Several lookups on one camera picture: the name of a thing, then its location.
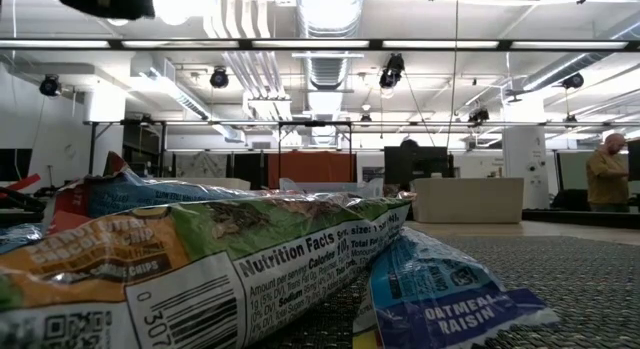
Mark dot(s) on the red and blue granola bar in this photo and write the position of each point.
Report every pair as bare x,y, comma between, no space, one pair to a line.
150,194

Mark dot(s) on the black ceiling spotlight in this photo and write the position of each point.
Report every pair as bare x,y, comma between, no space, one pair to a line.
219,78
573,81
478,115
50,85
392,71

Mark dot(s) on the black computer monitor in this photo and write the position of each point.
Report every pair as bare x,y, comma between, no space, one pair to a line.
417,164
635,161
15,164

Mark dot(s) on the red flat strip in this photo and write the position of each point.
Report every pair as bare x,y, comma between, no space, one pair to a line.
20,183

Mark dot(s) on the green orange peanut butter bar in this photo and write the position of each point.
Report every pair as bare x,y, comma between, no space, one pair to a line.
150,259

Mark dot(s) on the black beam with light strips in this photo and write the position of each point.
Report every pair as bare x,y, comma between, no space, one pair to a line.
440,44

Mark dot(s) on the blue oatmeal raisin bar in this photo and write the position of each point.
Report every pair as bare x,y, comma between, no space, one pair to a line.
425,284

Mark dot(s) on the white round pillar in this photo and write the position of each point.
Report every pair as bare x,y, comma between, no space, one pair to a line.
525,159

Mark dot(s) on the person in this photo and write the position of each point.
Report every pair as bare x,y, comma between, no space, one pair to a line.
607,179

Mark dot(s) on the silver ceiling air duct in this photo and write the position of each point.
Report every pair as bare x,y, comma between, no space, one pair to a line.
327,69

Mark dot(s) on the black pipe frame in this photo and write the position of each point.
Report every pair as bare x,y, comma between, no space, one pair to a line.
315,123

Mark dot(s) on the orange partition wall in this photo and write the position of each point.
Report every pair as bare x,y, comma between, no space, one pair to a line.
310,169

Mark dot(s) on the green partition wall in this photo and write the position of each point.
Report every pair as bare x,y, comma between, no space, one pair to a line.
570,169

